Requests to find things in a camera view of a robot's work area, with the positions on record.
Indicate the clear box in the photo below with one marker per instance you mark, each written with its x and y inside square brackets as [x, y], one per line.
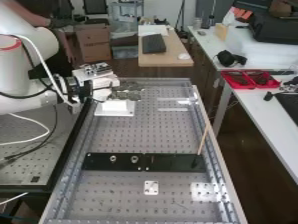
[70, 180]

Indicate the wooden desk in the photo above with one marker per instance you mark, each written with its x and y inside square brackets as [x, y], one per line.
[172, 50]

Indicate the black headphones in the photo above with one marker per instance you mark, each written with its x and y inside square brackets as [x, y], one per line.
[230, 58]

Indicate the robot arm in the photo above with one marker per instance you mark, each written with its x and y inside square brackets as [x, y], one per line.
[21, 66]

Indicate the steel hex nut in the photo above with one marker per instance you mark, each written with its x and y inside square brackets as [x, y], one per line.
[113, 158]

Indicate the white desk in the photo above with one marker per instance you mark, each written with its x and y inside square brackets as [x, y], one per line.
[266, 123]
[266, 55]

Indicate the person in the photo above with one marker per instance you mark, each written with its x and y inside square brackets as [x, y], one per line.
[34, 15]

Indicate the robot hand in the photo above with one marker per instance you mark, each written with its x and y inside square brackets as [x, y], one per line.
[94, 78]

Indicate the black plate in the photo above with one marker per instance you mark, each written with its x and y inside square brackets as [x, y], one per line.
[176, 163]

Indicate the white computer mouse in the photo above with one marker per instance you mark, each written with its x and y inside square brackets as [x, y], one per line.
[183, 56]

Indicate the black case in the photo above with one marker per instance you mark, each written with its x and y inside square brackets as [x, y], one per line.
[274, 28]

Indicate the grey storage crate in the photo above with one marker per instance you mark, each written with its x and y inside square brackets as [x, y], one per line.
[125, 46]

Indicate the black keyboard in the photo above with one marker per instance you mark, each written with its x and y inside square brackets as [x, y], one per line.
[153, 43]

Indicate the small white box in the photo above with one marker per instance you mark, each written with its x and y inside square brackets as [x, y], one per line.
[114, 107]

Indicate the red tray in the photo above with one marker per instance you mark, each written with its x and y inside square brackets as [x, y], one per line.
[266, 79]
[236, 80]

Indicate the thin stick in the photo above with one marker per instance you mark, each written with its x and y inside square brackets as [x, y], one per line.
[203, 136]

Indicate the cardboard box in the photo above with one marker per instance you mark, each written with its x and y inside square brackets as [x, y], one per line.
[94, 41]

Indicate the black desk mat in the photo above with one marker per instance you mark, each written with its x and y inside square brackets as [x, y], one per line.
[288, 106]

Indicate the small white metal bracket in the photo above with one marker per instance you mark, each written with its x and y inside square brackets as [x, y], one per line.
[150, 187]

